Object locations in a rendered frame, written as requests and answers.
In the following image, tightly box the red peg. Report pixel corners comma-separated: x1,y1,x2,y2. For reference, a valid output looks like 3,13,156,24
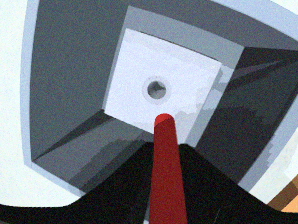
149,113,188,224

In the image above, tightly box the white square plate with hole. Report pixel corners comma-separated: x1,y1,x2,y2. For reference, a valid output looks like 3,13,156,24
105,28,222,145

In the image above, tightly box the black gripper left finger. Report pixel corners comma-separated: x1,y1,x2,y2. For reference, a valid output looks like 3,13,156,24
0,143,154,224

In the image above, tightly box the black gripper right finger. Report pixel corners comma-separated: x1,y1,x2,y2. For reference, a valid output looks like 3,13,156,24
178,143,298,224

